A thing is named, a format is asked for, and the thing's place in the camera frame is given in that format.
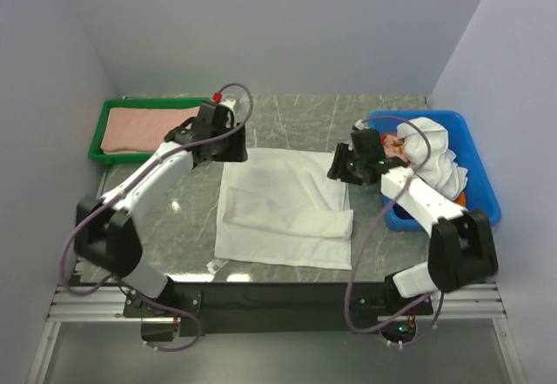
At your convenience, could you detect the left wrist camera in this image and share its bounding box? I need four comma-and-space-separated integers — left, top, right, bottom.
211, 92, 240, 113

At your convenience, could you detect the aluminium frame rail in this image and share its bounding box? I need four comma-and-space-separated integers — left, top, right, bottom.
27, 282, 527, 383

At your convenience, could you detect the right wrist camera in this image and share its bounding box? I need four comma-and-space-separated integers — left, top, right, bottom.
352, 119, 369, 131

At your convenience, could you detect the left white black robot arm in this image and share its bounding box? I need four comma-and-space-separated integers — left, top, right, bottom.
73, 100, 248, 316

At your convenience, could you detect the green plastic tray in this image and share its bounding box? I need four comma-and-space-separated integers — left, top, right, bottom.
89, 98, 203, 165

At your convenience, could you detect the large white waffle towel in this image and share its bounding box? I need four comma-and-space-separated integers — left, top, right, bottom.
214, 148, 353, 270

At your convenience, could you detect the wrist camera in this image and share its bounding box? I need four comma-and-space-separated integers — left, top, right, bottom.
352, 119, 369, 131
211, 92, 240, 113

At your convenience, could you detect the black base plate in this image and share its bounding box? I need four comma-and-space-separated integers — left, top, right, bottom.
122, 282, 440, 338

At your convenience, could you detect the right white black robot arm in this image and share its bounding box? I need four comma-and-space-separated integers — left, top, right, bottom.
327, 128, 499, 313

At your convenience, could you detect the pink towel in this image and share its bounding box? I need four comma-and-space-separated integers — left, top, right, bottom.
100, 107, 199, 154

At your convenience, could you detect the orange towel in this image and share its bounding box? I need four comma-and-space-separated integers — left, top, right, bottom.
380, 133, 409, 163

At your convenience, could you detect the white crumpled towel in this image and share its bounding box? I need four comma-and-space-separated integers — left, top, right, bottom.
397, 117, 468, 201

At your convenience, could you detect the blue plastic bin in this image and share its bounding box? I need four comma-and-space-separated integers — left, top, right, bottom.
367, 110, 501, 226

